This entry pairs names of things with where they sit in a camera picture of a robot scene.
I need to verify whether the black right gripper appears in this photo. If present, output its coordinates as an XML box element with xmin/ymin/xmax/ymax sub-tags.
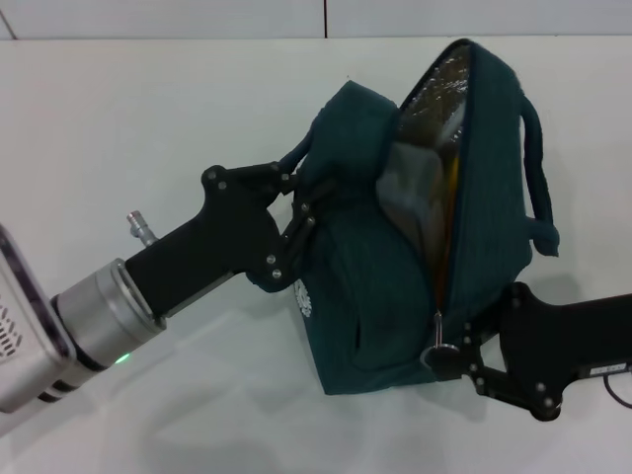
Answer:
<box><xmin>421</xmin><ymin>280</ymin><xmax>632</xmax><ymax>425</ymax></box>

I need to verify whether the left arm cable with connector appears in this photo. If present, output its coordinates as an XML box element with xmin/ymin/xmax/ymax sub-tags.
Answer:
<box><xmin>125</xmin><ymin>209</ymin><xmax>160</xmax><ymax>247</ymax></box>

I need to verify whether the arm cable with connector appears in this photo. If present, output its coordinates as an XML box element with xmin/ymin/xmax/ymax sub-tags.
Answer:
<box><xmin>603</xmin><ymin>363</ymin><xmax>632</xmax><ymax>410</ymax></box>
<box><xmin>125</xmin><ymin>209</ymin><xmax>160</xmax><ymax>247</ymax></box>

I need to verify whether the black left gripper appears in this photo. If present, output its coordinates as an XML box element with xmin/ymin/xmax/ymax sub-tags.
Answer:
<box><xmin>124</xmin><ymin>161</ymin><xmax>338</xmax><ymax>318</ymax></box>

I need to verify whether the yellow banana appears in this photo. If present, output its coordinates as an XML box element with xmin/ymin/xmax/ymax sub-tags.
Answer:
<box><xmin>434</xmin><ymin>146</ymin><xmax>464</xmax><ymax>278</ymax></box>

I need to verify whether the right arm cable with connector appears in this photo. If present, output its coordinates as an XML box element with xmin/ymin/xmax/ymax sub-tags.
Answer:
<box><xmin>603</xmin><ymin>363</ymin><xmax>632</xmax><ymax>410</ymax></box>

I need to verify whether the clear plastic food container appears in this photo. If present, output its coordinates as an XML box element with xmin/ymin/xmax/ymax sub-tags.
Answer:
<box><xmin>376</xmin><ymin>139</ymin><xmax>446</xmax><ymax>269</ymax></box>

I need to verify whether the dark teal insulated lunch bag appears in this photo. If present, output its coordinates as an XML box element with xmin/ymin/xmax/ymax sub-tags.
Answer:
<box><xmin>246</xmin><ymin>38</ymin><xmax>561</xmax><ymax>397</ymax></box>

